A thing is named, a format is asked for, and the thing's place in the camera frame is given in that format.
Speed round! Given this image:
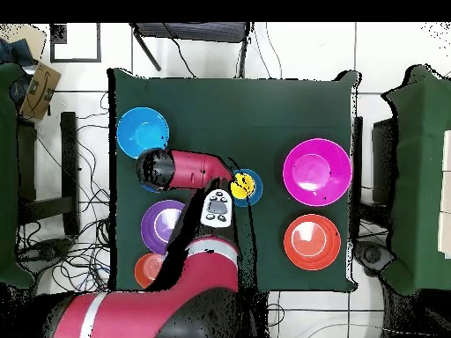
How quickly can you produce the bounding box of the yellow cup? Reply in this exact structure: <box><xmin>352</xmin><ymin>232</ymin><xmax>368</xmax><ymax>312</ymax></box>
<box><xmin>230</xmin><ymin>172</ymin><xmax>256</xmax><ymax>200</ymax></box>

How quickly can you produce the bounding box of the small light blue bowl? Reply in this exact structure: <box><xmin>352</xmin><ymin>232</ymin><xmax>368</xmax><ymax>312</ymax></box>
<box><xmin>232</xmin><ymin>168</ymin><xmax>264</xmax><ymax>208</ymax></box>

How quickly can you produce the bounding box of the small dark blue bowl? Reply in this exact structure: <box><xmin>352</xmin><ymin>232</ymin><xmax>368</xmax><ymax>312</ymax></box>
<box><xmin>140</xmin><ymin>180</ymin><xmax>161</xmax><ymax>195</ymax></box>

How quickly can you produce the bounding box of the dark green table cloth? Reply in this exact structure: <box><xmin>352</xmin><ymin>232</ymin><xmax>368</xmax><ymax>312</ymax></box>
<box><xmin>107</xmin><ymin>67</ymin><xmax>361</xmax><ymax>293</ymax></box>

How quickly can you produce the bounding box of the purple bowl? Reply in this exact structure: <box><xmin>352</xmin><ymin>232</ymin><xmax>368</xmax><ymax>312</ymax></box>
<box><xmin>140</xmin><ymin>199</ymin><xmax>187</xmax><ymax>255</ymax></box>

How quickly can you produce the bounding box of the large pink bowl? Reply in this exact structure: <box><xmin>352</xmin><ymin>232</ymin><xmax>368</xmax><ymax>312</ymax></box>
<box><xmin>282</xmin><ymin>137</ymin><xmax>353</xmax><ymax>208</ymax></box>

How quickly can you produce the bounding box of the large light blue bowl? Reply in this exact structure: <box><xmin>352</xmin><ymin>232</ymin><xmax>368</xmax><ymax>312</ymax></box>
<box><xmin>116</xmin><ymin>107</ymin><xmax>171</xmax><ymax>160</ymax></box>

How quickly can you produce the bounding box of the large orange bowl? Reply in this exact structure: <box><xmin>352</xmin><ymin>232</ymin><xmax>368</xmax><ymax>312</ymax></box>
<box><xmin>283</xmin><ymin>213</ymin><xmax>343</xmax><ymax>272</ymax></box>

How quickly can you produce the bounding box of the small orange bowl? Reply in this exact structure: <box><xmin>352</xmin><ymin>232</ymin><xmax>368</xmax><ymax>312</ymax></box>
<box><xmin>134</xmin><ymin>252</ymin><xmax>166</xmax><ymax>290</ymax></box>

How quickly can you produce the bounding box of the black metal stand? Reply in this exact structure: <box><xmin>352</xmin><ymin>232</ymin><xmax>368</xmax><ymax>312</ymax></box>
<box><xmin>129</xmin><ymin>22</ymin><xmax>252</xmax><ymax>79</ymax></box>

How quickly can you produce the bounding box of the black box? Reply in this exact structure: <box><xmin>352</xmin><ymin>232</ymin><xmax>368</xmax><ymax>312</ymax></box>
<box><xmin>371</xmin><ymin>117</ymin><xmax>399</xmax><ymax>206</ymax></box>

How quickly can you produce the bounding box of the green cloth covered table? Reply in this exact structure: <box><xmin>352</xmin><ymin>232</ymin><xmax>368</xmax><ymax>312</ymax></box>
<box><xmin>0</xmin><ymin>62</ymin><xmax>36</xmax><ymax>290</ymax></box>
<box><xmin>381</xmin><ymin>63</ymin><xmax>451</xmax><ymax>296</ymax></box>

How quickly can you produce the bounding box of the brown cardboard box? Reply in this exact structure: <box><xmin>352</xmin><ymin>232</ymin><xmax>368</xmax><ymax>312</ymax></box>
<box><xmin>19</xmin><ymin>62</ymin><xmax>63</xmax><ymax>121</ymax></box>

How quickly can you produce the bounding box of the blue fabric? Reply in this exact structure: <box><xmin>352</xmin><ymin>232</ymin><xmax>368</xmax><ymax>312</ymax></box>
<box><xmin>0</xmin><ymin>37</ymin><xmax>38</xmax><ymax>68</ymax></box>

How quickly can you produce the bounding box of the black cable tangle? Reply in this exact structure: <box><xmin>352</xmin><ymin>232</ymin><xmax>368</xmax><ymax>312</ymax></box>
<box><xmin>17</xmin><ymin>91</ymin><xmax>115</xmax><ymax>295</ymax></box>

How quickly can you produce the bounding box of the black bench frame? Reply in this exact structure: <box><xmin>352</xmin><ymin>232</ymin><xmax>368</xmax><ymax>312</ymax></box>
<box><xmin>17</xmin><ymin>111</ymin><xmax>81</xmax><ymax>238</ymax></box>

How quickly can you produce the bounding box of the black square frame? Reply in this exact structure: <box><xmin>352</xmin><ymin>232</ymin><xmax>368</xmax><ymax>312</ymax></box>
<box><xmin>49</xmin><ymin>23</ymin><xmax>102</xmax><ymax>63</ymax></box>

